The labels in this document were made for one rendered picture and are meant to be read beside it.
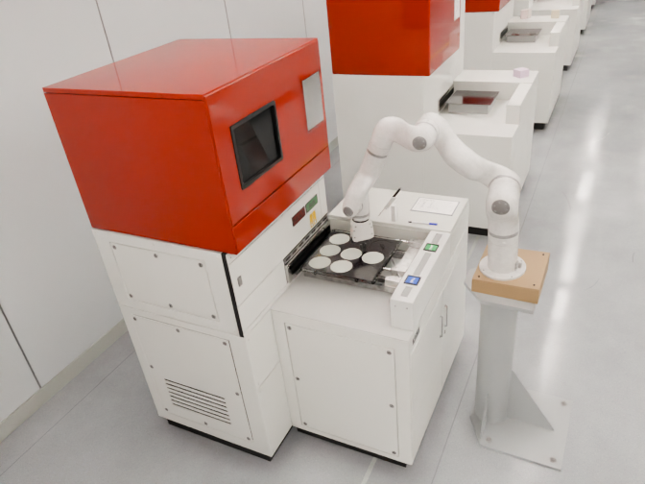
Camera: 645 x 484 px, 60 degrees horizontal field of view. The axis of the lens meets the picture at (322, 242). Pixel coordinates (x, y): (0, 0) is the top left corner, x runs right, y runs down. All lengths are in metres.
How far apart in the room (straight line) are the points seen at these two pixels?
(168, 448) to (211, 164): 1.69
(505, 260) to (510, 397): 0.81
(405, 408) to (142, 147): 1.48
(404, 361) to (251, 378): 0.66
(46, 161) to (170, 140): 1.48
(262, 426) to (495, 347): 1.12
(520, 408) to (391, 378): 0.84
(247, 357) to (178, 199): 0.73
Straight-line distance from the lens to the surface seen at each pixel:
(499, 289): 2.41
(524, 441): 2.96
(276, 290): 2.44
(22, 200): 3.30
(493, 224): 2.30
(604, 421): 3.16
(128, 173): 2.20
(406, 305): 2.16
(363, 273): 2.43
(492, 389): 2.83
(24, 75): 3.29
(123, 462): 3.16
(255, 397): 2.54
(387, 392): 2.43
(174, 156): 2.00
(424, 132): 2.12
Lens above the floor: 2.27
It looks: 31 degrees down
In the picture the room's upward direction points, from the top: 7 degrees counter-clockwise
